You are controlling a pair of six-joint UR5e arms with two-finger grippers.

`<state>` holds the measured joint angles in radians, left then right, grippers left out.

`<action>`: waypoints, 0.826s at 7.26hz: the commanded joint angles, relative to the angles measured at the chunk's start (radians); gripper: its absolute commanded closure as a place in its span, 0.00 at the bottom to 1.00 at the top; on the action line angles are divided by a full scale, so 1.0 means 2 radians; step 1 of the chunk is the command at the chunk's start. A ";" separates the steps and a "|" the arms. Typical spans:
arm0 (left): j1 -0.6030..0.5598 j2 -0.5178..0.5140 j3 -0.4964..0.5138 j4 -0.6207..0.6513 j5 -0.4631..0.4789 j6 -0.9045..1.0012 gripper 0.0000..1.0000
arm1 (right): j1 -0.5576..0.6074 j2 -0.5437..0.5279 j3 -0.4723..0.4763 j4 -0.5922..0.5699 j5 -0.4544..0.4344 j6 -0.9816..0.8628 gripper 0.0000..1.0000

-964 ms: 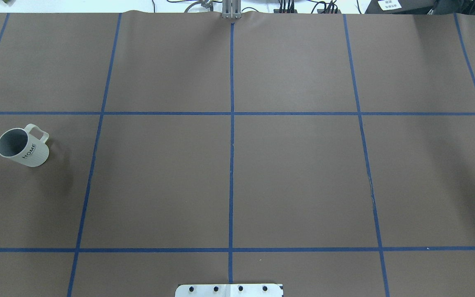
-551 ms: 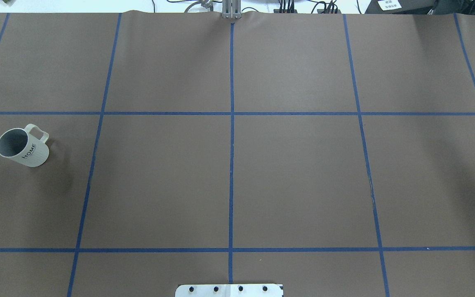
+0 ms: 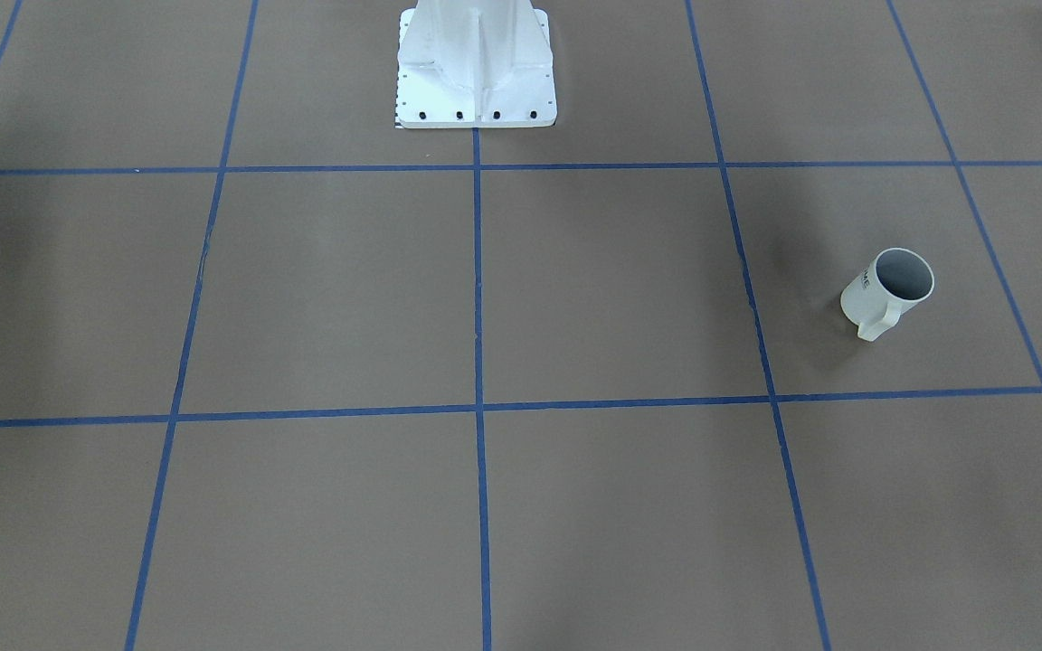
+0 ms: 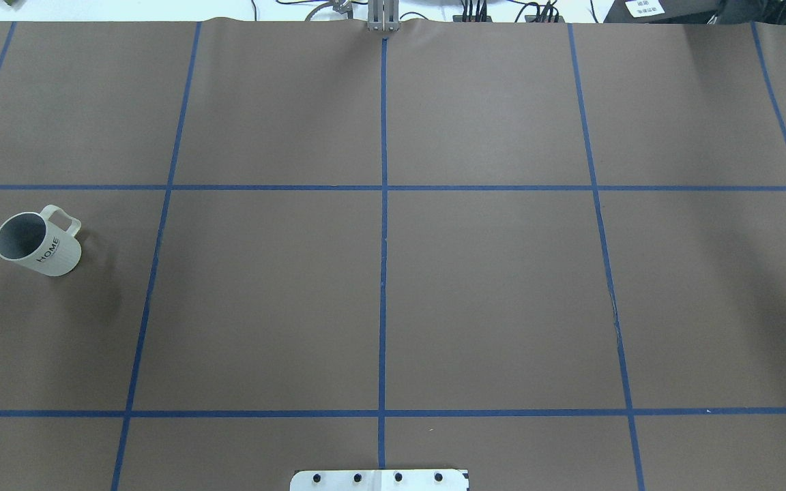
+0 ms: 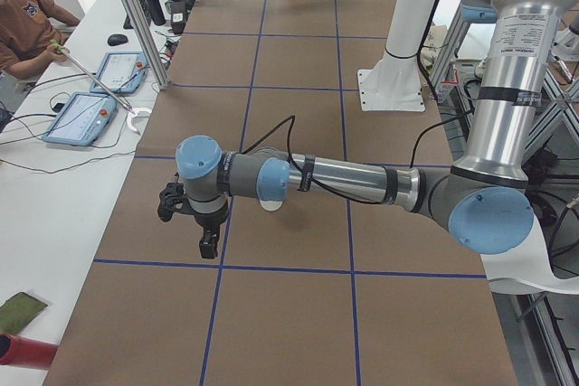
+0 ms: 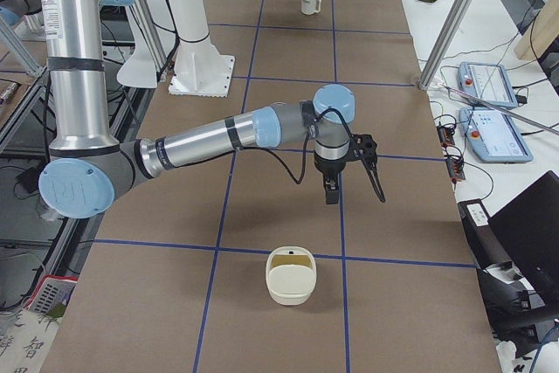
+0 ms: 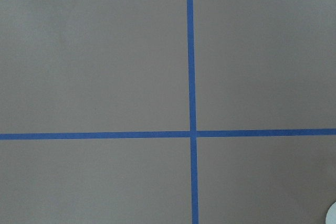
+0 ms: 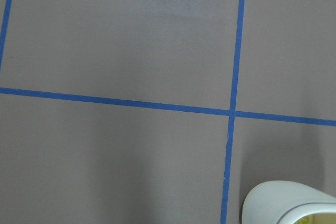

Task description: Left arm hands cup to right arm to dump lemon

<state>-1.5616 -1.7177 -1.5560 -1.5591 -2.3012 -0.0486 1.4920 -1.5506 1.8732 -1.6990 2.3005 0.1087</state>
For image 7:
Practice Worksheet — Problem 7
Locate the white ribbed mug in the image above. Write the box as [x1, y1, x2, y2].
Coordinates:
[325, 202, 336, 224]

